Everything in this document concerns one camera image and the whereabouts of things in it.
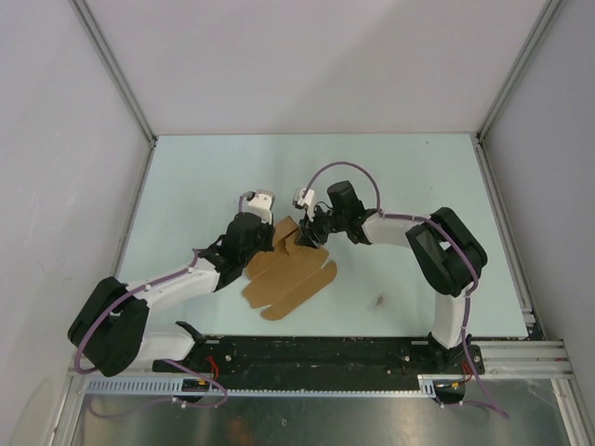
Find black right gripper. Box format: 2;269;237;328
295;203;347;250

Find brown cardboard box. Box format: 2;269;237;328
242;216;337;321

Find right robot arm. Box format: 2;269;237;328
293;180;488;373

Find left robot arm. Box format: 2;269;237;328
68;212;274;377

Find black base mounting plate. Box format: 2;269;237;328
181;335;485;392

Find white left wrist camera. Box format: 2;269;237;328
243;190;275;225

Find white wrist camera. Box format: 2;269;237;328
292;188;317;212
243;190;275;225

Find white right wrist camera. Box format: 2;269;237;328
292;188;317;212

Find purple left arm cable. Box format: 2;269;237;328
74;190;255;418

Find grey slotted cable duct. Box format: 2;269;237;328
83;374;438;398

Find aluminium frame rail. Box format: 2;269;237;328
68;339;574;377

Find left aluminium corner post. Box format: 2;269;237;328
69;0;156;145

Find aluminium corner post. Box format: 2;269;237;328
69;0;156;145
476;0;567;141

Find right aluminium corner post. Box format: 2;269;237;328
476;0;567;141

